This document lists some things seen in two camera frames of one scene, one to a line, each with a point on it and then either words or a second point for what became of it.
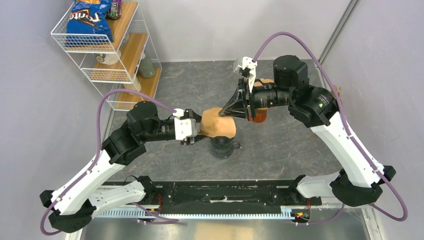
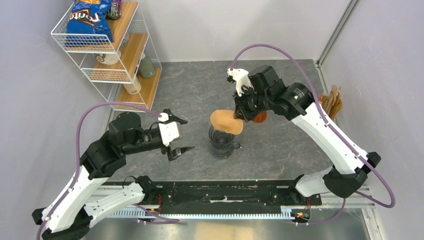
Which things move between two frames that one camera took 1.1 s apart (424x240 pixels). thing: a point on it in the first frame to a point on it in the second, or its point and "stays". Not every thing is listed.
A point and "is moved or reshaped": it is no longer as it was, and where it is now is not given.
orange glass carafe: (260, 115) stays
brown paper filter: (212, 125) is moved or reshaped
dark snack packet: (115, 11) stays
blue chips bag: (87, 24) stays
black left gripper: (193, 114) to (168, 151)
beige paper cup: (135, 85) stays
